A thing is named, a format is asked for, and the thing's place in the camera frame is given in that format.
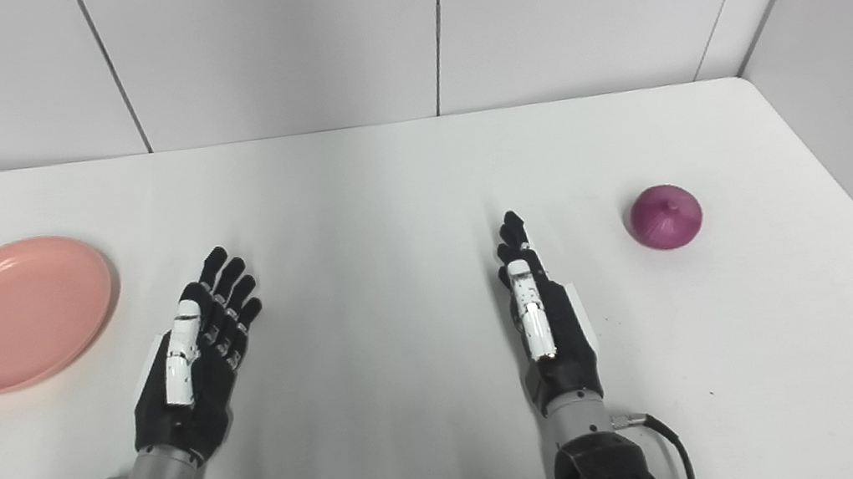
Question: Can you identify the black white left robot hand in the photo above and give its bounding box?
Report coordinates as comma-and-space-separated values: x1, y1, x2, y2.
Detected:
107, 241, 286, 473

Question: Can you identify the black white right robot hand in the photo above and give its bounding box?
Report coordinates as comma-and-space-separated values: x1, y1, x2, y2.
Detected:
488, 201, 609, 420

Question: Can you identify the purple red onion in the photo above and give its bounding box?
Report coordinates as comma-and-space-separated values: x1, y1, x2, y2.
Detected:
624, 180, 707, 256

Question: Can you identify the pink round plate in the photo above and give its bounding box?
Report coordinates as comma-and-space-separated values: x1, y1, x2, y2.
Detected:
0, 226, 133, 395

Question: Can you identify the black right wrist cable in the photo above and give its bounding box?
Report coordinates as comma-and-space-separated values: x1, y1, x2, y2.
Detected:
610, 404, 697, 479

